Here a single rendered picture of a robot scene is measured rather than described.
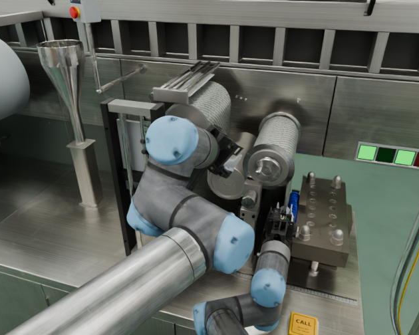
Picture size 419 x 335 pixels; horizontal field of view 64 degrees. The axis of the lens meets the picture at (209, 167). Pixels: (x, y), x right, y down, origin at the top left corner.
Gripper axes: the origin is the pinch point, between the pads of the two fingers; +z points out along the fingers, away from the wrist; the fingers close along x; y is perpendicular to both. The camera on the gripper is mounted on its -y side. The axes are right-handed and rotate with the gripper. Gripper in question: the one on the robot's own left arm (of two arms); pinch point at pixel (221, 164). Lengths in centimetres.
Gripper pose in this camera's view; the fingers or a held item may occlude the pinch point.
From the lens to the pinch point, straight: 84.5
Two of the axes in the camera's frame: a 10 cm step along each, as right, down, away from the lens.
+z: 3.2, 0.6, 9.5
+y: 6.5, -7.4, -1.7
